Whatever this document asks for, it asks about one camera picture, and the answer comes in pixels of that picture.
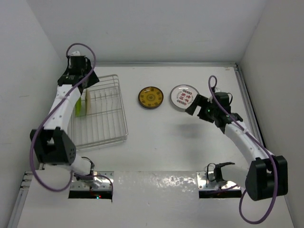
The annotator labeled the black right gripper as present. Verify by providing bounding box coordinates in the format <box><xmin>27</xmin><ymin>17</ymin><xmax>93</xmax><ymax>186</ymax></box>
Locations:
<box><xmin>186</xmin><ymin>94</ymin><xmax>218</xmax><ymax>123</ymax></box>

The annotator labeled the large white plate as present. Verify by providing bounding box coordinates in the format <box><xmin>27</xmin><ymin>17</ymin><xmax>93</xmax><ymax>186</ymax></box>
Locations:
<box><xmin>170</xmin><ymin>84</ymin><xmax>199</xmax><ymax>112</ymax></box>

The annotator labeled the beige plate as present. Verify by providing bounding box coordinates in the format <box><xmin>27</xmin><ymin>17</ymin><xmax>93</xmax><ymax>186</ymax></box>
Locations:
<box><xmin>85</xmin><ymin>89</ymin><xmax>91</xmax><ymax>115</ymax></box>

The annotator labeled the lime green plate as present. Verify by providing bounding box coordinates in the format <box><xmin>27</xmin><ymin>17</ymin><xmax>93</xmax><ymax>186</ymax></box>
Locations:
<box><xmin>75</xmin><ymin>98</ymin><xmax>82</xmax><ymax>117</ymax></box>

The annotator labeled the yellow plate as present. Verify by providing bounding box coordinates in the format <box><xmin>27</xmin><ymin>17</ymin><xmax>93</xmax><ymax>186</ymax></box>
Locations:
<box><xmin>138</xmin><ymin>86</ymin><xmax>164</xmax><ymax>109</ymax></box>

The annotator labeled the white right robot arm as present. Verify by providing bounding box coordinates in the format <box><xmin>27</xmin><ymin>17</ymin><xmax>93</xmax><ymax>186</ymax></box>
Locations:
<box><xmin>186</xmin><ymin>92</ymin><xmax>288</xmax><ymax>201</ymax></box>

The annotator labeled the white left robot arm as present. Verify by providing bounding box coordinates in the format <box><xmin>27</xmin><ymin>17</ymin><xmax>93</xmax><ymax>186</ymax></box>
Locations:
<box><xmin>30</xmin><ymin>51</ymin><xmax>99</xmax><ymax>176</ymax></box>

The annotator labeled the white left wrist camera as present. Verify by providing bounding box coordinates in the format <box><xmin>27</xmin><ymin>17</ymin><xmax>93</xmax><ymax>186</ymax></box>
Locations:
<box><xmin>70</xmin><ymin>51</ymin><xmax>81</xmax><ymax>56</ymax></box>

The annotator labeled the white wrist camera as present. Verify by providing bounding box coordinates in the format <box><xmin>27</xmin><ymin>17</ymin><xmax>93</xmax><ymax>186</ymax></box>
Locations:
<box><xmin>212</xmin><ymin>87</ymin><xmax>222</xmax><ymax>93</ymax></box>
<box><xmin>70</xmin><ymin>51</ymin><xmax>81</xmax><ymax>56</ymax></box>

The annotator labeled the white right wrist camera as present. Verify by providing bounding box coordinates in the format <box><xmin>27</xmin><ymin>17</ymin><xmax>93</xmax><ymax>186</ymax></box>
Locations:
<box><xmin>212</xmin><ymin>87</ymin><xmax>222</xmax><ymax>93</ymax></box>

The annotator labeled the metal wire dish rack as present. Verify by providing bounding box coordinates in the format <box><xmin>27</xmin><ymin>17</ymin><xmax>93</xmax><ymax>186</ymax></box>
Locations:
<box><xmin>68</xmin><ymin>75</ymin><xmax>128</xmax><ymax>151</ymax></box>

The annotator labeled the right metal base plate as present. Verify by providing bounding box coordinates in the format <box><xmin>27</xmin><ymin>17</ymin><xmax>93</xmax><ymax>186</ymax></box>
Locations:
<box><xmin>197</xmin><ymin>171</ymin><xmax>241</xmax><ymax>191</ymax></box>

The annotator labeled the metal base plate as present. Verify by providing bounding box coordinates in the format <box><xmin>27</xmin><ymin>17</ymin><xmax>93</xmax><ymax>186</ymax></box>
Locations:
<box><xmin>197</xmin><ymin>171</ymin><xmax>241</xmax><ymax>191</ymax></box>
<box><xmin>70</xmin><ymin>171</ymin><xmax>114</xmax><ymax>191</ymax></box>

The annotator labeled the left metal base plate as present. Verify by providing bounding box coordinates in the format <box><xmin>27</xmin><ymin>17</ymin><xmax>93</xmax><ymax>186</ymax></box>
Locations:
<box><xmin>70</xmin><ymin>171</ymin><xmax>114</xmax><ymax>191</ymax></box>

